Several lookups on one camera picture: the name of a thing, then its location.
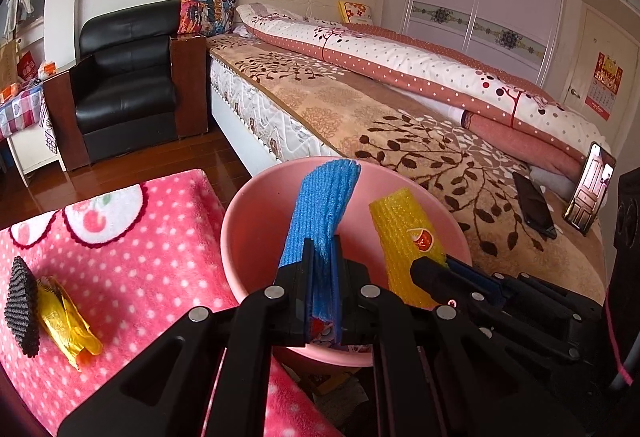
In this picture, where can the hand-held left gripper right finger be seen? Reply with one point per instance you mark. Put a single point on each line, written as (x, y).
(360, 312)

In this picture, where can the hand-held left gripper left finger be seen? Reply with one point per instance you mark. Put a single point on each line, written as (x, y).
(302, 307)

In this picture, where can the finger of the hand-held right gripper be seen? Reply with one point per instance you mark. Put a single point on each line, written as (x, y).
(440, 279)
(480, 282)

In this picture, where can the yellow foam net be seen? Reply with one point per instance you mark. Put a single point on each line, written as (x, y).
(405, 242)

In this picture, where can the pink plastic bucket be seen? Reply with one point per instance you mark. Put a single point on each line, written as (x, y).
(255, 237)

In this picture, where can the blue foam net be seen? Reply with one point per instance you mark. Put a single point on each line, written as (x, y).
(320, 207)

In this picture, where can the yellow foil wrapper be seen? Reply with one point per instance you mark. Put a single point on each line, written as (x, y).
(65, 322)

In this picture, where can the black foam net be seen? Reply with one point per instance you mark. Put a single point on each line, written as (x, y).
(22, 307)

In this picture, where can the black smartphone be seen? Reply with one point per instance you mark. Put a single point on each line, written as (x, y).
(535, 207)

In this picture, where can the standing smartphone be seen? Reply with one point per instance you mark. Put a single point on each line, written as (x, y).
(590, 189)

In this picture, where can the bed with leaf cover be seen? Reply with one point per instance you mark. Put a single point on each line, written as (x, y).
(350, 117)

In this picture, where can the white pink dotted quilt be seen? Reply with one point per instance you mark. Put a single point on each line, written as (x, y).
(425, 67)

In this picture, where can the yellow flowered pillow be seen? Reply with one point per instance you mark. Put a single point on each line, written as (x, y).
(356, 12)

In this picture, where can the black leather armchair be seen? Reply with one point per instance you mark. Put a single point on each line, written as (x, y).
(125, 87)

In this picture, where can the white low cabinet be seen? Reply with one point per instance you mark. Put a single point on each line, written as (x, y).
(37, 152)

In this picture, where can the colourful printed cushion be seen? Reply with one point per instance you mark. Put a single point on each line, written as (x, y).
(207, 9)

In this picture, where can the tissue box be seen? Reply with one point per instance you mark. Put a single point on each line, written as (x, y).
(47, 68)

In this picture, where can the orange box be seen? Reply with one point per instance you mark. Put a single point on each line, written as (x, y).
(9, 93)

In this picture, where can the red bag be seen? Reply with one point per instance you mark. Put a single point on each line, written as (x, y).
(28, 65)

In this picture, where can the coat rack with clothes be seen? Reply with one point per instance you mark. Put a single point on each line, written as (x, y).
(20, 2)

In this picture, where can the red wall calendar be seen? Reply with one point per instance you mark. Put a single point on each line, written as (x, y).
(605, 87)

